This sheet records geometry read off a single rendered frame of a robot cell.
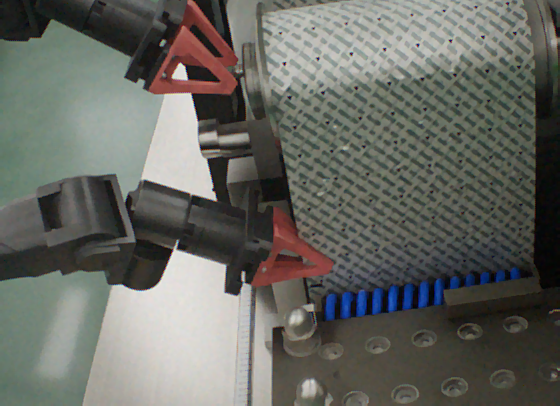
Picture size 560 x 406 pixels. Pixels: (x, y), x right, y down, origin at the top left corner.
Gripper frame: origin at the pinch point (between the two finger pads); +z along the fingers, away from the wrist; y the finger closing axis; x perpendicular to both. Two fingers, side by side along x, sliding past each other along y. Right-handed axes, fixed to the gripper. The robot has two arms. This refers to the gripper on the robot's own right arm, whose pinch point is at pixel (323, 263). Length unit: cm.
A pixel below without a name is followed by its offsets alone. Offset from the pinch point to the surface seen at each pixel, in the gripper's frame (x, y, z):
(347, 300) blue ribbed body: -1.5, 2.8, 3.1
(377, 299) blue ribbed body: -0.1, 3.1, 5.7
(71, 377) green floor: -135, -100, -20
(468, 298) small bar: 4.9, 5.8, 12.8
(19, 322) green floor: -147, -129, -41
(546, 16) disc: 31.3, -0.7, 8.6
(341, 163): 11.4, 0.2, -2.9
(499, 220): 11.0, 0.3, 14.3
